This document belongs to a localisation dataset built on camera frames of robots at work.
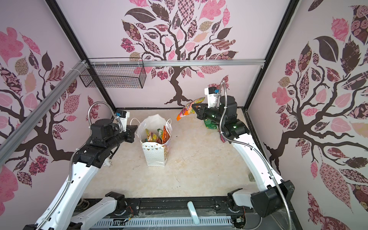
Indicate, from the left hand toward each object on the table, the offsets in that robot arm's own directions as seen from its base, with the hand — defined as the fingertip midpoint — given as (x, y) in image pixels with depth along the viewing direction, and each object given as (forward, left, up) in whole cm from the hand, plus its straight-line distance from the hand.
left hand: (136, 129), depth 71 cm
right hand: (+6, -29, +11) cm, 31 cm away
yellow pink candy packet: (+1, -6, -9) cm, 11 cm away
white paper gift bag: (+12, -4, -20) cm, 24 cm away
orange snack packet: (0, -14, -6) cm, 15 cm away
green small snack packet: (+23, -43, -27) cm, 56 cm away
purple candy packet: (+10, -52, -27) cm, 59 cm away
